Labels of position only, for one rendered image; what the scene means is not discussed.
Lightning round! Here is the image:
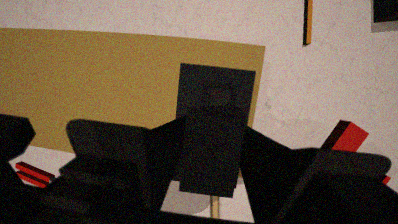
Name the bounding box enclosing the tan rectangular panel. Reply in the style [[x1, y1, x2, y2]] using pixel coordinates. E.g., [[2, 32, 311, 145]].
[[0, 27, 266, 154]]

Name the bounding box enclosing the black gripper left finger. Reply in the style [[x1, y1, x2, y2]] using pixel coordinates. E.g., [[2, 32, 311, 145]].
[[66, 115, 186, 211]]

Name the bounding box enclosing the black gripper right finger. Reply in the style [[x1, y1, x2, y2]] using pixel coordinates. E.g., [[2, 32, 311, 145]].
[[239, 125, 392, 224]]

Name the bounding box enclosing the dark olive awl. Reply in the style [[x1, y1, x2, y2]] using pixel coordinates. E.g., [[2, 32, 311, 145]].
[[210, 195, 220, 219]]

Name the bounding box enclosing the orange thin rod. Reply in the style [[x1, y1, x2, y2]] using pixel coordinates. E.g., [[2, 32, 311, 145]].
[[303, 0, 313, 45]]

